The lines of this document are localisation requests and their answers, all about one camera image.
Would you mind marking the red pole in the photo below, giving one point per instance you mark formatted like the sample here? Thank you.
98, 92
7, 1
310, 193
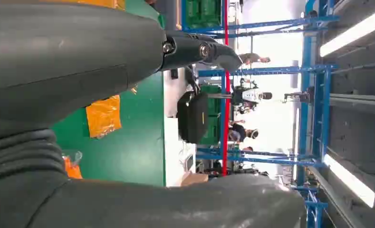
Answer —
226, 110

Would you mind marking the blue metal rack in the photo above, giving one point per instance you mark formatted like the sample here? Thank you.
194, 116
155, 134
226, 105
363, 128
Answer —
281, 70

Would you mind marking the ceiling light strip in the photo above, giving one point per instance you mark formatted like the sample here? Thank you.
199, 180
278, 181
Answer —
354, 31
348, 179

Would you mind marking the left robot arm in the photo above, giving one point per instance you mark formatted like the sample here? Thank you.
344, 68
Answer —
20, 157

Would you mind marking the cardboard box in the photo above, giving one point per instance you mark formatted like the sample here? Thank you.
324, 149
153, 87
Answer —
193, 179

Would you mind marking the green plastic crate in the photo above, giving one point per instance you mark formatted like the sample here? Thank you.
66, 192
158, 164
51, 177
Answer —
203, 12
214, 126

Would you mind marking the black carrying case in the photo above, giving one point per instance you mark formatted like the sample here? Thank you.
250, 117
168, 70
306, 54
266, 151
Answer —
193, 119

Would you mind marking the green table mat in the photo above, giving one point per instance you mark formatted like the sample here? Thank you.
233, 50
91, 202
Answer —
137, 132

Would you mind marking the white table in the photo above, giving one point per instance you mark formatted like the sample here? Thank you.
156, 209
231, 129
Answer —
171, 141

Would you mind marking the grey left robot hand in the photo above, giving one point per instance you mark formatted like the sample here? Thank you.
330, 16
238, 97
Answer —
64, 56

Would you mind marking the orange drink bottle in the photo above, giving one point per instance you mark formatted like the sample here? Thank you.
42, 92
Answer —
71, 171

